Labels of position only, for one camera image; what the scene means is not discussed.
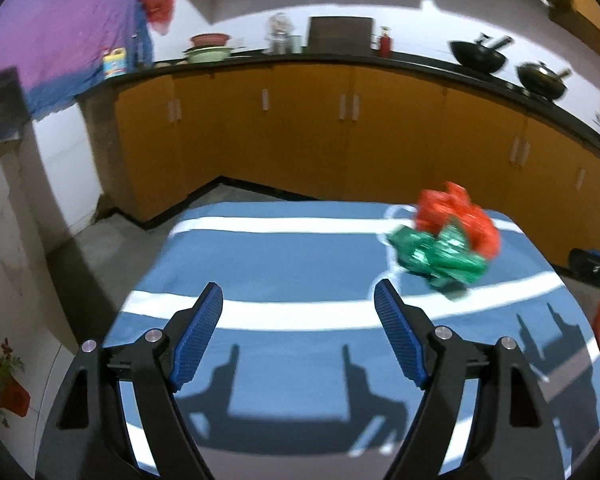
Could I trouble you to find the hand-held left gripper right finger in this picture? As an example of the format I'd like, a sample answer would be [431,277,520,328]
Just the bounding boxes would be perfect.
[374,279,571,480]

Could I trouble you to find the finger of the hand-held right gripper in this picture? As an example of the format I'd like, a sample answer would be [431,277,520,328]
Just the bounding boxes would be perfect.
[567,247,600,292]

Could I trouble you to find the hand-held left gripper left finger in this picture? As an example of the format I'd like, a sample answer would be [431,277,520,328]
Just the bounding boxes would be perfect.
[35,281,224,480]

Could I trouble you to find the dark green plastic bag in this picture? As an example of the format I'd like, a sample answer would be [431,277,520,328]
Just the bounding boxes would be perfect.
[387,225,488,301]

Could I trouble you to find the orange-red plastic bag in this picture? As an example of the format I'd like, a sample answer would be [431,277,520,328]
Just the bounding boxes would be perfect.
[412,181,499,261]

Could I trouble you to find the blue white striped tablecloth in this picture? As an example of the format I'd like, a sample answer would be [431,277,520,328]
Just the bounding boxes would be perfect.
[100,201,600,478]

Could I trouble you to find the black wok with lid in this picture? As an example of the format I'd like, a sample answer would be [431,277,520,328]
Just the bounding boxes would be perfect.
[516,60,573,102]

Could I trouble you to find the white cabinet with flower print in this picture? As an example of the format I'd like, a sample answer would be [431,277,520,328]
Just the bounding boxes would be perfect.
[0,67,106,461]

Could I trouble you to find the orange lower kitchen cabinets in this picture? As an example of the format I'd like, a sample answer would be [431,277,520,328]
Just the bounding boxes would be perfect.
[85,62,600,273]

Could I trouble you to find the open black wok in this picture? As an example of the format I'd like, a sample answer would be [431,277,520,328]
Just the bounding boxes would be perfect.
[449,33,513,76]

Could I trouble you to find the green basin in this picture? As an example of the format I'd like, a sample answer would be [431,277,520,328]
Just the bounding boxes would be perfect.
[184,45,236,64]

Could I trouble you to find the black kitchen countertop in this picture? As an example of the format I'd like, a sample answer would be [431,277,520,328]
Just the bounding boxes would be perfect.
[105,52,600,166]

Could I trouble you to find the yellow detergent bottle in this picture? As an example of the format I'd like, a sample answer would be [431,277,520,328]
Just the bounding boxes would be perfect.
[102,47,127,79]

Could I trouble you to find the red bowl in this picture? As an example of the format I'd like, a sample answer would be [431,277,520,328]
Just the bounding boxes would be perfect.
[190,33,231,48]

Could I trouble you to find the dark cutting board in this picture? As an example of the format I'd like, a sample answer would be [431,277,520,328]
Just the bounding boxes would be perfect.
[307,16,373,53]

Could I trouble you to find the clear glass jar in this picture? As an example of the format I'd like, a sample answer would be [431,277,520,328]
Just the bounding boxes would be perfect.
[266,12,303,55]

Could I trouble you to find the purple and blue curtain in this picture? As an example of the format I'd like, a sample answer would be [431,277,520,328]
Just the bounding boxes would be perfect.
[0,0,156,116]

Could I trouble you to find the hanging red plastic bag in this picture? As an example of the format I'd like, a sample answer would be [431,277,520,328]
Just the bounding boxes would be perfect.
[138,0,177,36]

